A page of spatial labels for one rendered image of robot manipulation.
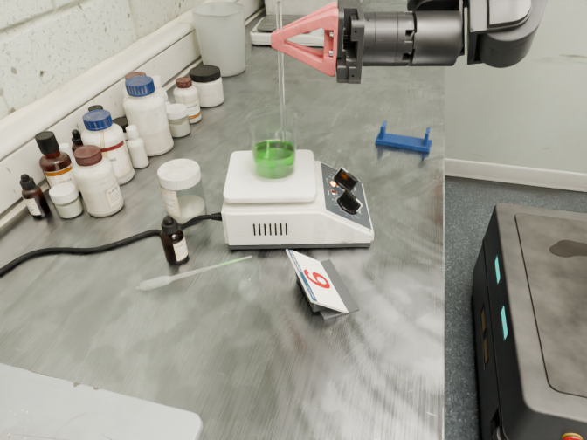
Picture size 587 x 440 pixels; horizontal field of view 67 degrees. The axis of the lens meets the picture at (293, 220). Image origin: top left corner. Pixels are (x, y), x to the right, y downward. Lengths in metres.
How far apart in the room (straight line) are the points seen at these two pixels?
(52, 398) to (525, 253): 1.11
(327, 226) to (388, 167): 0.25
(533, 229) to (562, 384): 0.49
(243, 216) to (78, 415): 0.28
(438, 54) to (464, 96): 1.55
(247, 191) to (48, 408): 0.31
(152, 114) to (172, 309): 0.39
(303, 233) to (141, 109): 0.38
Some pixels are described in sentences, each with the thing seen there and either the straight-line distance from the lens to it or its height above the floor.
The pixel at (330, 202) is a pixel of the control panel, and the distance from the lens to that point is 0.60.
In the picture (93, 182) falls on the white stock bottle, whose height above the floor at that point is 0.81.
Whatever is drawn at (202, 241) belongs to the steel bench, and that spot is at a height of 0.75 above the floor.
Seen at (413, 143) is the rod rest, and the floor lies 0.76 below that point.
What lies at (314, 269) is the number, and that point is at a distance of 0.56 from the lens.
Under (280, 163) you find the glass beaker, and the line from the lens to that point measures 0.57.
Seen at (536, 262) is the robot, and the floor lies 0.37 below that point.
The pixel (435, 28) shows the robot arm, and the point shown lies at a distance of 0.53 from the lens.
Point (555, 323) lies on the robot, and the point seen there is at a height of 0.37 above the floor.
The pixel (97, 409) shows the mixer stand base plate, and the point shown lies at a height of 0.76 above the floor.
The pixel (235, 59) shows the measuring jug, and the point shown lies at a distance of 1.18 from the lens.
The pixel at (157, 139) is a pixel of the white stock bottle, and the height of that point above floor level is 0.78.
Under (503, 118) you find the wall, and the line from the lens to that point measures 2.14.
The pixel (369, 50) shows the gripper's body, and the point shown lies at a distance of 0.52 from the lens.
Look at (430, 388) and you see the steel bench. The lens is 0.50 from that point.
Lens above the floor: 1.16
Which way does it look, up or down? 38 degrees down
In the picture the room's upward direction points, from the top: 1 degrees counter-clockwise
